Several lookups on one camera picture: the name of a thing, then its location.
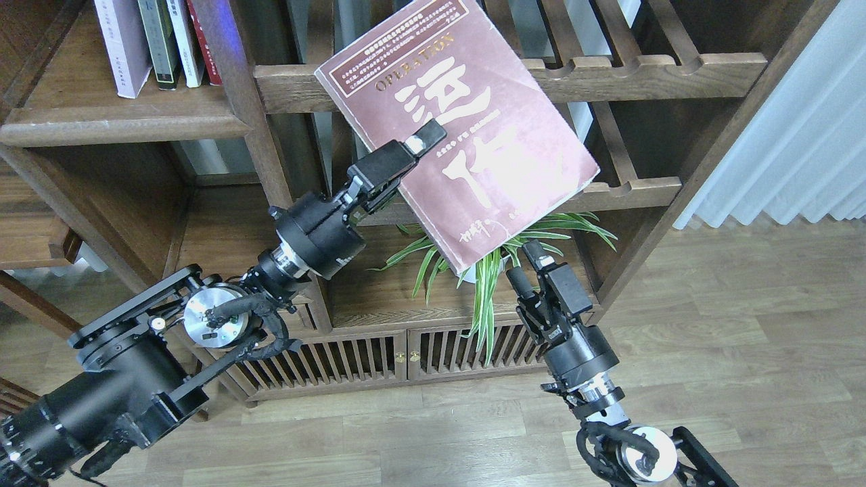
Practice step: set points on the yellow and black book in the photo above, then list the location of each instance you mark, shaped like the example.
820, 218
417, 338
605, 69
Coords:
161, 41

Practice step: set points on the dark maroon book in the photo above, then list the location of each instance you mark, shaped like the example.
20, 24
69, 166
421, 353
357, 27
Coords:
508, 157

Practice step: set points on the green spider plant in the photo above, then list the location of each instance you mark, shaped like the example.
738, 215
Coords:
488, 270

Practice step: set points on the white curtain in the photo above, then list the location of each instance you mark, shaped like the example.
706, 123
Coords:
803, 154

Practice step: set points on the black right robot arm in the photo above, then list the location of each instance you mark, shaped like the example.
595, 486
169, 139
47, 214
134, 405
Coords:
624, 453

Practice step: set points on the pale purple book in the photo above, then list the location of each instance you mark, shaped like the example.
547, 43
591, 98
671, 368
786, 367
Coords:
124, 36

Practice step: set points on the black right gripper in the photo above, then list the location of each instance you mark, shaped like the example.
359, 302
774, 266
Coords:
574, 353

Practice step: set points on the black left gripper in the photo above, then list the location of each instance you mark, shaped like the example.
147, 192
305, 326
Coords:
318, 234

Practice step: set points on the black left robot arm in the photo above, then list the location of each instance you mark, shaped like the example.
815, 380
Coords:
146, 362

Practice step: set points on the dark wooden bookshelf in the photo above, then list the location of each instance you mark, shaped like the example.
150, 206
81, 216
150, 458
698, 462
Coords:
186, 176

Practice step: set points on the white upright book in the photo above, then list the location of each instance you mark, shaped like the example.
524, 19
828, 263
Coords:
191, 57

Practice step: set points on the red upright book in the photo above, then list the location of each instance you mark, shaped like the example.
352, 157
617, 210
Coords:
211, 71

